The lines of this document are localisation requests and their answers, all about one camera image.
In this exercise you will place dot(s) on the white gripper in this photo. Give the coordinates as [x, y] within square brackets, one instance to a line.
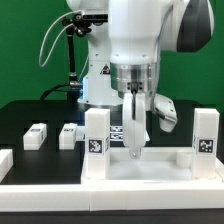
[134, 120]

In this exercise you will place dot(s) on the white desk tabletop panel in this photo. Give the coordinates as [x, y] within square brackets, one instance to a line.
[156, 164]

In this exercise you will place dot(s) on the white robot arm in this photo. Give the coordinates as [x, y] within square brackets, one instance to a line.
[125, 39]

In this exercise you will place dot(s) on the fiducial marker sheet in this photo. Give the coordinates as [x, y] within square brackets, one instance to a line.
[116, 133]

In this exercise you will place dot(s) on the white L-shaped obstacle fence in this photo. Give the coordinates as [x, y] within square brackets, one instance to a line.
[115, 195]

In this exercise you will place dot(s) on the mounted depth camera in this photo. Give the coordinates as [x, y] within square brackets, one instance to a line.
[95, 18]

